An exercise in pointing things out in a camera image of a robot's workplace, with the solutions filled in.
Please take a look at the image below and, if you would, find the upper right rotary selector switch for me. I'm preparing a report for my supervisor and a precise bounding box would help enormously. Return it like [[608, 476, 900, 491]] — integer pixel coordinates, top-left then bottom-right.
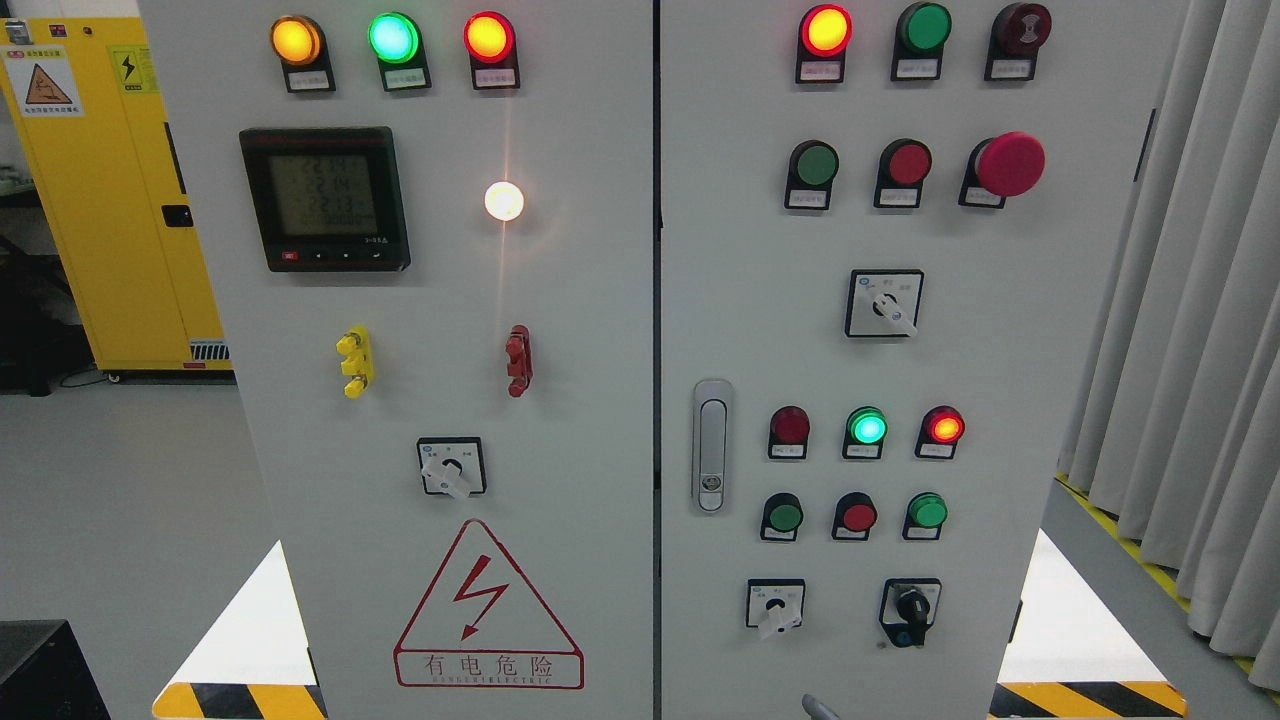
[[844, 269, 925, 340]]

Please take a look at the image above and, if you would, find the green push button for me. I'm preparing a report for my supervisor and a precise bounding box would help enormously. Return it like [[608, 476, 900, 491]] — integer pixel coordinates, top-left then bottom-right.
[[901, 492, 948, 542], [783, 138, 840, 211], [759, 492, 804, 542]]

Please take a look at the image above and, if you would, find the lit green lower indicator lamp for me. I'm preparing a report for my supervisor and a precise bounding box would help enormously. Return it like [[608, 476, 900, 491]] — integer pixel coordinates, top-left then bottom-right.
[[841, 406, 888, 460]]

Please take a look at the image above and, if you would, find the dark red buzzer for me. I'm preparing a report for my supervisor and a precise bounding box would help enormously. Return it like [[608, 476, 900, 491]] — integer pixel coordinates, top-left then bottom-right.
[[984, 3, 1052, 82]]

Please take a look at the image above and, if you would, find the red electric hazard warning sticker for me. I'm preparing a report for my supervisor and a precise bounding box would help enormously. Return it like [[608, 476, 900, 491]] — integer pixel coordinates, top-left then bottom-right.
[[393, 518, 585, 691]]

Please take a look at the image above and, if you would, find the black digital power meter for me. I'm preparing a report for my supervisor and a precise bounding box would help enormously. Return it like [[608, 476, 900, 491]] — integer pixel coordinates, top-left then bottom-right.
[[239, 126, 411, 273]]

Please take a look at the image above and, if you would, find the red indicator lamp top right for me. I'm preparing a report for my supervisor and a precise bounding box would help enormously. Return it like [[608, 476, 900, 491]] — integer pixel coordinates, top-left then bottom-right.
[[794, 3, 854, 85]]

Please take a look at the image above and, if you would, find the grey cabinet door handle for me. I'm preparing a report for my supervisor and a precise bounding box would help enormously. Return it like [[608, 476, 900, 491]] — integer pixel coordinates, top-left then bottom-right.
[[691, 378, 733, 512]]

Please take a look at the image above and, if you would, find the dark red unlit indicator lamp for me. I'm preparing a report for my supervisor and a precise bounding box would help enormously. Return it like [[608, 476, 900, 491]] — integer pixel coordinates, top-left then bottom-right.
[[767, 405, 812, 461]]

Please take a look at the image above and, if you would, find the lower red push button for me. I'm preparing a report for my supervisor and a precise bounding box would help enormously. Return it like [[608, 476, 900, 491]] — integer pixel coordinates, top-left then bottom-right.
[[829, 492, 878, 542]]

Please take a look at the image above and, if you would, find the lower white rotary selector switch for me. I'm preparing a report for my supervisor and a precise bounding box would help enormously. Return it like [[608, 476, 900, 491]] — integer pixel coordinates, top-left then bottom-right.
[[745, 578, 806, 641]]

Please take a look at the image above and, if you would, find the lower right green push button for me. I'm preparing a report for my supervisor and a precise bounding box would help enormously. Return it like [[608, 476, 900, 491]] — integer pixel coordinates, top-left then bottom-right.
[[901, 492, 948, 542]]

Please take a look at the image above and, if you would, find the black knob selector switch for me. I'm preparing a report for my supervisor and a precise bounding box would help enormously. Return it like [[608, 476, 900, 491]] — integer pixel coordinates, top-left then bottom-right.
[[879, 578, 943, 648]]

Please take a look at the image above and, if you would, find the lit red lower indicator lamp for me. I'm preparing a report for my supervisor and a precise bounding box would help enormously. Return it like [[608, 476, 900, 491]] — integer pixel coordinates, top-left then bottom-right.
[[914, 405, 966, 460]]

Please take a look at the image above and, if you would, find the yellow safety storage cabinet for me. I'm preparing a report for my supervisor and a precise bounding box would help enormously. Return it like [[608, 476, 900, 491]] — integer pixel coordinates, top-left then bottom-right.
[[3, 17, 230, 379]]

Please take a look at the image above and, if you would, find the green indicator lamp top left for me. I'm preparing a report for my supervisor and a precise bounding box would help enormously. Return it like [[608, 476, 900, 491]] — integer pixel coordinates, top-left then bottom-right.
[[367, 12, 433, 92]]

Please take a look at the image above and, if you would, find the red mushroom emergency stop button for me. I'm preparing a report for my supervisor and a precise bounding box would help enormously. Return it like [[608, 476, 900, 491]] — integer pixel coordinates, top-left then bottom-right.
[[957, 131, 1046, 209]]

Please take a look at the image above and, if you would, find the black box bottom left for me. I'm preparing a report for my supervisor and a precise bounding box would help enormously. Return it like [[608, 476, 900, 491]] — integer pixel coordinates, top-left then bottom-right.
[[1, 619, 110, 719]]

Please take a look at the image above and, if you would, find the upper red push button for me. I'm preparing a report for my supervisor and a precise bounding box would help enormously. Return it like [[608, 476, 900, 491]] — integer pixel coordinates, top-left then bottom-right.
[[873, 138, 933, 209]]

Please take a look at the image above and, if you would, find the grey curtain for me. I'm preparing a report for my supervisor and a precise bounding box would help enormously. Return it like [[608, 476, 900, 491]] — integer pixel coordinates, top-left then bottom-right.
[[1059, 1, 1279, 692]]

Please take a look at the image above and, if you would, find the left door rotary selector switch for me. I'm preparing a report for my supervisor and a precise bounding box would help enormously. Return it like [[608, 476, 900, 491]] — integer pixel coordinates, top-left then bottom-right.
[[416, 436, 488, 500]]

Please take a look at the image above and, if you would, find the red indicator lamp top left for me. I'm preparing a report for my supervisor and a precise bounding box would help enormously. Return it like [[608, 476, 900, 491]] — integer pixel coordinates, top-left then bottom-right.
[[463, 10, 521, 91]]

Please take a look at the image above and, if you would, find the lower left green push button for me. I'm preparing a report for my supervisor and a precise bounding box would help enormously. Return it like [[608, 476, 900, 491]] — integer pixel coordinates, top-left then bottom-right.
[[759, 492, 804, 542]]

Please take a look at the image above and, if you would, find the green indicator lamp top right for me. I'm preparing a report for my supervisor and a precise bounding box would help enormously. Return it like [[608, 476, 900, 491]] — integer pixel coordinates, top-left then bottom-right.
[[890, 3, 954, 82]]

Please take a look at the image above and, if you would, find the yellow indicator lamp top left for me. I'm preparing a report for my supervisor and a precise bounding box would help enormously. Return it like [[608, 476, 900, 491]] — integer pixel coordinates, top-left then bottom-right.
[[270, 15, 337, 94]]

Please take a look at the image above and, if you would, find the white lit indicator lamp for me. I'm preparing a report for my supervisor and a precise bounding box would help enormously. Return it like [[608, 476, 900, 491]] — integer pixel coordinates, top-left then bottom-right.
[[483, 181, 526, 222]]

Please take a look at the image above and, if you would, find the grey electrical control cabinet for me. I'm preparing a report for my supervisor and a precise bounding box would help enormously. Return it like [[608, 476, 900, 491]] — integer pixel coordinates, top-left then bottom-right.
[[137, 0, 1190, 720]]

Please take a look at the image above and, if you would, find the red push button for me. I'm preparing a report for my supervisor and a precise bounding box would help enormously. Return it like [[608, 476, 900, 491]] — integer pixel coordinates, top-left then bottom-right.
[[829, 492, 878, 542], [873, 138, 933, 209]]

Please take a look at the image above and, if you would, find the upper green push button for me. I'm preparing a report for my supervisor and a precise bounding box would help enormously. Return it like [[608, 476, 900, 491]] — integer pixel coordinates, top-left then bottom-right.
[[783, 138, 840, 211]]

